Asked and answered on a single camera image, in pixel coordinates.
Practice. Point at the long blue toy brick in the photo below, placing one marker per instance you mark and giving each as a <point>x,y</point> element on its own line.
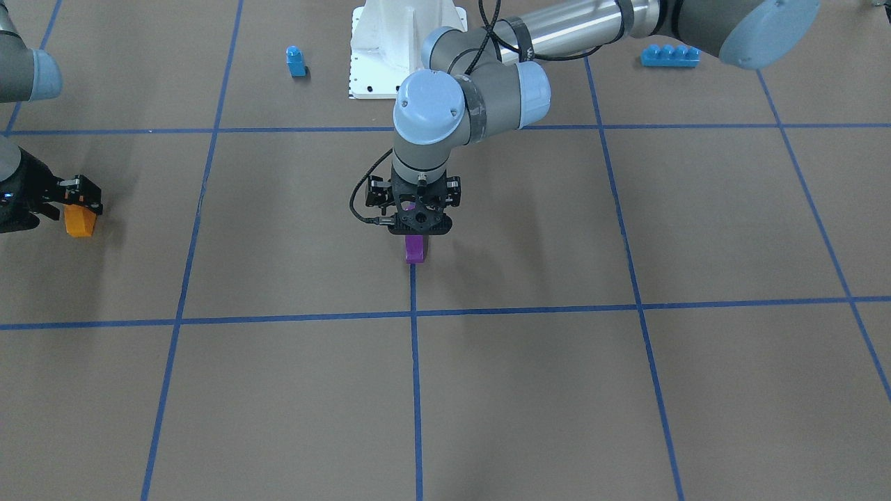
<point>670,56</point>

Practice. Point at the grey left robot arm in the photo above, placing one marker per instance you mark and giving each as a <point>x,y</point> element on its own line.
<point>474,84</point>

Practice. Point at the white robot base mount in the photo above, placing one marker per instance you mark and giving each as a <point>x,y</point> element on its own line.
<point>386,42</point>

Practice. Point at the purple trapezoid block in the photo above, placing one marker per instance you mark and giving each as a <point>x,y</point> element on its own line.
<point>414,245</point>

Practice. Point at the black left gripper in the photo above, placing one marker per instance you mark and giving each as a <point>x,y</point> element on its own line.
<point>379,194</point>

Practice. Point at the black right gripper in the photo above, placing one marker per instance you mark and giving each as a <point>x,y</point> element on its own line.
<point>28,182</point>

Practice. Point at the small blue toy block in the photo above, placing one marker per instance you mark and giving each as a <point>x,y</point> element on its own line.
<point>294,61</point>

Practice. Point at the orange trapezoid block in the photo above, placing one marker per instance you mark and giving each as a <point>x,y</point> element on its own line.
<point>79,221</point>

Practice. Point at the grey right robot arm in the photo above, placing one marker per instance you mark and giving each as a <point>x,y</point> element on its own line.
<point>26,75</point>

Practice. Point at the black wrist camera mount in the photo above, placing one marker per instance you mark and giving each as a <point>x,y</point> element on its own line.
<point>416,218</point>

